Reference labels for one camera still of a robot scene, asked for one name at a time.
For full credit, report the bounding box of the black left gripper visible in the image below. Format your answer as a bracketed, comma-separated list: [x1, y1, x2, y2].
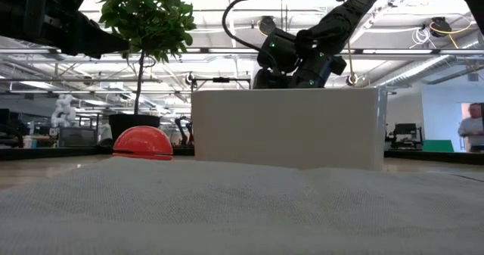
[0, 0, 129, 59]

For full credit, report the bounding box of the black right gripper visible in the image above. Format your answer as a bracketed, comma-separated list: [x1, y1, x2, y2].
[252, 57, 347, 89]

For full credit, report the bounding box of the grey tupperware container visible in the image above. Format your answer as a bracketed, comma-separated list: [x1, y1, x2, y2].
[191, 87, 387, 171]

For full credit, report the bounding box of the green artificial plant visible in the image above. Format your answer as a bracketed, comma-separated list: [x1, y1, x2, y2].
[98, 0, 197, 116]

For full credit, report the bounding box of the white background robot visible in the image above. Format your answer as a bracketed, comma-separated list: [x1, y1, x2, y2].
[51, 94, 77, 129]

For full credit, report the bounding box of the black plant pot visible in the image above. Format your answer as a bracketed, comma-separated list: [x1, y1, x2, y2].
[108, 114, 161, 143]

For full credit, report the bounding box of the red toy tomato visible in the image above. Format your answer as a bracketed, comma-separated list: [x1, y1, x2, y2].
[112, 125, 174, 161]

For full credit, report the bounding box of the grey cloth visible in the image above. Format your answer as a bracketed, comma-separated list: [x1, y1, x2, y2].
[0, 156, 484, 255]

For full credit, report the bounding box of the green board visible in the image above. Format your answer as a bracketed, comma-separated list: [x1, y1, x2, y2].
[422, 139, 455, 153]

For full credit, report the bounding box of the person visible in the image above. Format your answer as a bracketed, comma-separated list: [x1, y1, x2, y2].
[458, 102, 484, 153]

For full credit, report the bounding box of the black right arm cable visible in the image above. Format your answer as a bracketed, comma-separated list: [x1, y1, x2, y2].
[222, 0, 273, 59]

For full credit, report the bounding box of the black aluminium table frame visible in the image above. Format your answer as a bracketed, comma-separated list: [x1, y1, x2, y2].
[0, 145, 484, 166]

